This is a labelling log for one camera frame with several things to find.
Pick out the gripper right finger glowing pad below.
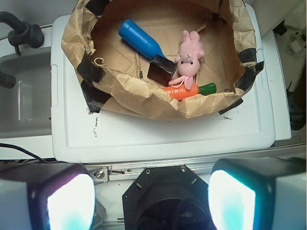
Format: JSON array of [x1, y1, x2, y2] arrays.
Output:
[[208, 157, 307, 230]]

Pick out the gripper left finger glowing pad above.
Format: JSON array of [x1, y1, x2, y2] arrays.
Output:
[[0, 163, 95, 230]]

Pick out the blue plastic bottle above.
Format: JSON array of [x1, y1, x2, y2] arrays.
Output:
[[118, 19, 165, 59]]

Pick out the white plastic bin lid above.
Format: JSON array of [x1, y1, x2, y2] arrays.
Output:
[[51, 15, 275, 163]]

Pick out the orange toy carrot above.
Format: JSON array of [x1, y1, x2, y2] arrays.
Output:
[[163, 82, 217, 100]]

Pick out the crumpled brown paper bag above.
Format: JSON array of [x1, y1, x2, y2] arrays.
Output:
[[61, 0, 263, 120]]

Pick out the black tape block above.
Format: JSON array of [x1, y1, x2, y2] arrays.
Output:
[[147, 55, 177, 87]]

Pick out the pink plush bunny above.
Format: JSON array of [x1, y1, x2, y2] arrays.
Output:
[[168, 30, 205, 90]]

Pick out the black faucet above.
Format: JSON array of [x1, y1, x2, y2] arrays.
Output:
[[0, 11, 45, 56]]

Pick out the aluminium rail with bolt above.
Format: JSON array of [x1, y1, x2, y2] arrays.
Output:
[[86, 157, 307, 185]]

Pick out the black cable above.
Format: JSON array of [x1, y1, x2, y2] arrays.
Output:
[[0, 143, 57, 164]]

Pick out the black octagonal mount plate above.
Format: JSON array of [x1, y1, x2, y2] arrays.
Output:
[[122, 165, 215, 230]]

